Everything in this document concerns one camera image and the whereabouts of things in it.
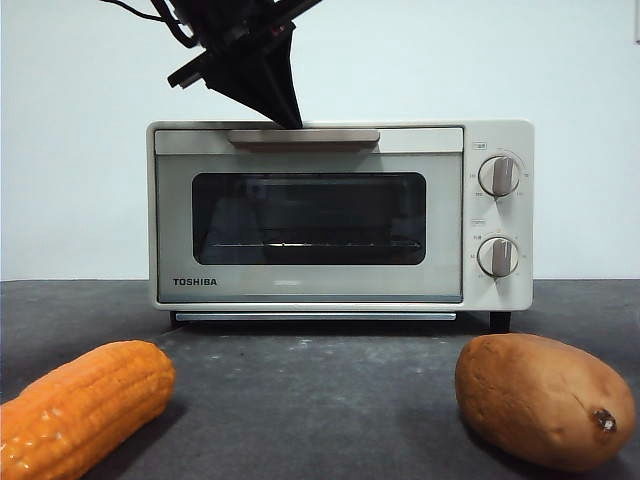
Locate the glass oven door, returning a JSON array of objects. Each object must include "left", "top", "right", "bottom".
[{"left": 153, "top": 127, "right": 465, "bottom": 304}]

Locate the cream Toshiba toaster oven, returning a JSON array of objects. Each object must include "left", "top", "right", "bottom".
[{"left": 145, "top": 118, "right": 535, "bottom": 332}]

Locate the beige oven knob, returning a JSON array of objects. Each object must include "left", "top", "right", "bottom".
[
  {"left": 477, "top": 154, "right": 524, "bottom": 197},
  {"left": 476, "top": 235, "right": 521, "bottom": 278}
]

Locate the silver oven crumb tray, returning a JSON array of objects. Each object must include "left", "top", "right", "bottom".
[{"left": 173, "top": 312, "right": 458, "bottom": 322}]

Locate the orange corn cob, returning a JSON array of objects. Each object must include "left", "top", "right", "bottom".
[{"left": 0, "top": 339, "right": 177, "bottom": 480}]

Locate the brown sweet potato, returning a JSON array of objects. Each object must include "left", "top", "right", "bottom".
[{"left": 454, "top": 333, "right": 637, "bottom": 473}]

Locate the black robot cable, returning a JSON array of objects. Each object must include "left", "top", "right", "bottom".
[{"left": 99, "top": 0, "right": 195, "bottom": 50}]

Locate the wire oven rack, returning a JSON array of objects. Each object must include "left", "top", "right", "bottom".
[{"left": 207, "top": 241, "right": 423, "bottom": 250}]

